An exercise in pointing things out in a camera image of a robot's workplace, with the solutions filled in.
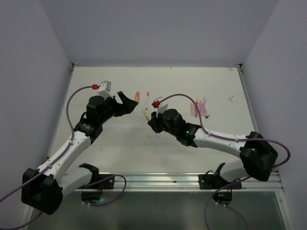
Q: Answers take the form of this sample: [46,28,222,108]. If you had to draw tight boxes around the base bracket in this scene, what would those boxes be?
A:
[94,174,115,191]
[198,170,230,190]

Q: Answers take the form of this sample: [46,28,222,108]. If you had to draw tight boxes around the yellow capped pink highlighter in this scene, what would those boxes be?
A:
[190,102,198,117]

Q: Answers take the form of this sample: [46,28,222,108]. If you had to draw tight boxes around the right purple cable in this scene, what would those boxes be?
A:
[153,93,291,230]

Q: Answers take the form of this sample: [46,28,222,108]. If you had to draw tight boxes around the blue white marker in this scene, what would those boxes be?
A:
[203,98,209,118]

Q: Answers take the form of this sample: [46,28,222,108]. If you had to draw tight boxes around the orange highlighter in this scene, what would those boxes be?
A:
[134,92,140,103]

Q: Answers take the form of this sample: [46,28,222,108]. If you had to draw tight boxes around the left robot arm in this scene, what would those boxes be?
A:
[21,92,138,215]

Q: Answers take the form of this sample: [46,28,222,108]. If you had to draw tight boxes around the aluminium rail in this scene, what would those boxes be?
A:
[71,170,285,192]

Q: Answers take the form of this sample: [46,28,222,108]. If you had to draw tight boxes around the orange capped white marker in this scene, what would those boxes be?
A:
[145,92,150,110]

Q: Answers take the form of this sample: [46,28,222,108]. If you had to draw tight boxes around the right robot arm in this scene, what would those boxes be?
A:
[148,109,278,189]

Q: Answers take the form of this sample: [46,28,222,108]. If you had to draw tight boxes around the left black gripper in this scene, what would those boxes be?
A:
[98,91,137,124]

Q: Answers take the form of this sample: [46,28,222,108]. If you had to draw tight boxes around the left base bracket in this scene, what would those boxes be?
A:
[94,174,115,191]

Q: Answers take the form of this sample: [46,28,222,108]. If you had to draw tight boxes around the right base bracket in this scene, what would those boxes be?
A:
[198,170,230,190]

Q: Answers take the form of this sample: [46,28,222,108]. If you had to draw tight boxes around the red slim pen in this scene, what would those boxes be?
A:
[196,98,201,117]

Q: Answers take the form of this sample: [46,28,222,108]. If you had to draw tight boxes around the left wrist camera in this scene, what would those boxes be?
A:
[97,80,113,98]

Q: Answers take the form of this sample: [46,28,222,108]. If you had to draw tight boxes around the yellow white marker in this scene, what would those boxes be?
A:
[206,101,211,117]

